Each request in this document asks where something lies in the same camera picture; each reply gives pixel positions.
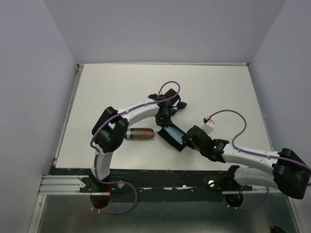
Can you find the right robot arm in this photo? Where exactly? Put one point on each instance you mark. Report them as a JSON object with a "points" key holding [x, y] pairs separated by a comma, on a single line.
{"points": [[283, 170]]}

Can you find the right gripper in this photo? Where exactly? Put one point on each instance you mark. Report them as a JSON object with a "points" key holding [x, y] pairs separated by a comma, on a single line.
{"points": [[189, 142]]}

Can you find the plaid glasses case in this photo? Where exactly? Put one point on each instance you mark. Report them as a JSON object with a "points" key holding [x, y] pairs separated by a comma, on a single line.
{"points": [[139, 134]]}

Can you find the aluminium frame rail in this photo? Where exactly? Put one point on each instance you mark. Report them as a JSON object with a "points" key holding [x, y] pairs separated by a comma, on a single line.
{"points": [[59, 185]]}

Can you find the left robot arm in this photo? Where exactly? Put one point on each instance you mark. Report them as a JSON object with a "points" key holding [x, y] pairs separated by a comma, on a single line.
{"points": [[112, 127]]}

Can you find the black glasses case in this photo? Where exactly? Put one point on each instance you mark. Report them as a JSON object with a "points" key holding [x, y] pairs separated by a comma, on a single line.
{"points": [[165, 136]]}

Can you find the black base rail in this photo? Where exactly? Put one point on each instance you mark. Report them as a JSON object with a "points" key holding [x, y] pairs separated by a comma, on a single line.
{"points": [[127, 185]]}

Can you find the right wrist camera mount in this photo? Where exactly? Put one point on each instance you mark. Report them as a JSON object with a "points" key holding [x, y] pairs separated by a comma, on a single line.
{"points": [[208, 125]]}

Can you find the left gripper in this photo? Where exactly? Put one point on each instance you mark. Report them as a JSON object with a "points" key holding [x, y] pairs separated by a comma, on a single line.
{"points": [[166, 122]]}

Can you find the black round sunglasses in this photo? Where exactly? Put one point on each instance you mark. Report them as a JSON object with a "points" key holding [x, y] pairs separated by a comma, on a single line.
{"points": [[180, 106]]}

